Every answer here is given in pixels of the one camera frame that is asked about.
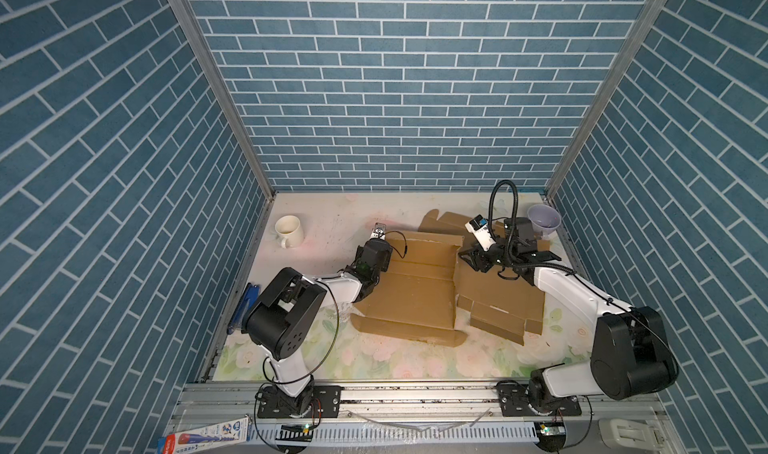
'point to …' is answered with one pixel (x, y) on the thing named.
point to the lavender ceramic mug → (545, 219)
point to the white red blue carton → (208, 436)
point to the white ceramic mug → (289, 231)
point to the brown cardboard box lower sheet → (506, 307)
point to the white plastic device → (631, 434)
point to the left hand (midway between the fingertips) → (378, 246)
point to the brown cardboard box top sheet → (415, 299)
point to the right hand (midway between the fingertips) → (465, 245)
